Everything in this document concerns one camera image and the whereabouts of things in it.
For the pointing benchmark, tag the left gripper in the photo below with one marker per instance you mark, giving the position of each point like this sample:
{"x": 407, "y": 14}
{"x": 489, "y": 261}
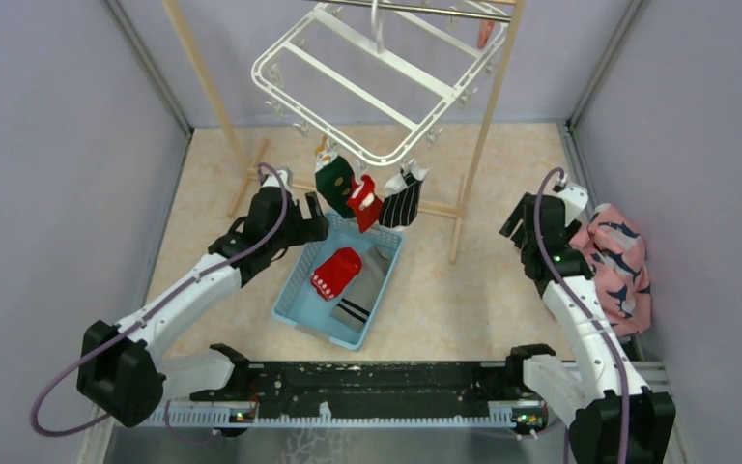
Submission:
{"x": 314, "y": 228}

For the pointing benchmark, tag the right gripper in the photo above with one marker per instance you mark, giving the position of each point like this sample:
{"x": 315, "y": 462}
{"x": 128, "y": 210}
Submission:
{"x": 513, "y": 221}

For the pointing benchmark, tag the light blue plastic basket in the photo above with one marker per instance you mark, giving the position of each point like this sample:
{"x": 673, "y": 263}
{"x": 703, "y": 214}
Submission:
{"x": 298, "y": 304}

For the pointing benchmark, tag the grey striped sock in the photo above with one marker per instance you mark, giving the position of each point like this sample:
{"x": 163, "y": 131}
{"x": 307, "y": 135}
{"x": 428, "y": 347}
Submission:
{"x": 357, "y": 303}

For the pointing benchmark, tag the white clip hanger frame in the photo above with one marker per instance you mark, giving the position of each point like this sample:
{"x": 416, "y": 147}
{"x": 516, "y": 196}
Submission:
{"x": 358, "y": 119}

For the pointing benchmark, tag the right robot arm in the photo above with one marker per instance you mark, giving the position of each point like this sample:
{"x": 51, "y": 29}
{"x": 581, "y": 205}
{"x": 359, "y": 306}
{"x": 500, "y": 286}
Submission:
{"x": 611, "y": 414}

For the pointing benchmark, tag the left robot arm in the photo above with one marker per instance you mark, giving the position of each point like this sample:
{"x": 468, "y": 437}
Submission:
{"x": 125, "y": 371}

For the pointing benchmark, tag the red sock in basket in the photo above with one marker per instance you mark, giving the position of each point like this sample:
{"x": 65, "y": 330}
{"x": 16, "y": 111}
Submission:
{"x": 332, "y": 277}

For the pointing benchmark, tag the red hanging sock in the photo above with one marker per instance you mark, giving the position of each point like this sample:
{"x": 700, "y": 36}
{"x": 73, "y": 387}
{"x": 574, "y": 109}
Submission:
{"x": 364, "y": 202}

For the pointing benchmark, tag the green hanging sock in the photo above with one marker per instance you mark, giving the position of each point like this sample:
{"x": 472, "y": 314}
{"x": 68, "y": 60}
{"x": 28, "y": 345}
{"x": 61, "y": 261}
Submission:
{"x": 334, "y": 178}

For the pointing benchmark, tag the black striped hanging sock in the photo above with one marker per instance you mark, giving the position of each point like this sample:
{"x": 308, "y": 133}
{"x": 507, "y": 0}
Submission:
{"x": 402, "y": 195}

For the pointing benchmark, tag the pink patterned cloth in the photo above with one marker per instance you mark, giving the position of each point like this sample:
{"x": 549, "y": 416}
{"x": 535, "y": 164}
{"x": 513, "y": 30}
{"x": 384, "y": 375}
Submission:
{"x": 614, "y": 248}

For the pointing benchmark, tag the wooden drying rack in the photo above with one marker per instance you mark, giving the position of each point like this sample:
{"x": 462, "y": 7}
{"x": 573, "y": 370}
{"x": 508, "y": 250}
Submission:
{"x": 492, "y": 58}

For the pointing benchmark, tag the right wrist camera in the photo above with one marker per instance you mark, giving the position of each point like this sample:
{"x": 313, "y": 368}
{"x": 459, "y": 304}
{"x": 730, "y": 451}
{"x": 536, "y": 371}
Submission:
{"x": 574, "y": 198}

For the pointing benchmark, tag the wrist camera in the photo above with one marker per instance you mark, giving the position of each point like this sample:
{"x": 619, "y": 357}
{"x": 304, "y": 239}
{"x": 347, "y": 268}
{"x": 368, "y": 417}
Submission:
{"x": 277, "y": 178}
{"x": 574, "y": 198}

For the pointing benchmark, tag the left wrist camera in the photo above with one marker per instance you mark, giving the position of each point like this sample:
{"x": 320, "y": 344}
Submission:
{"x": 277, "y": 178}

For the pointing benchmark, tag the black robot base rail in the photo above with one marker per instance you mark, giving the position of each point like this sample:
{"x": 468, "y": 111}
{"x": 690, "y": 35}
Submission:
{"x": 466, "y": 394}

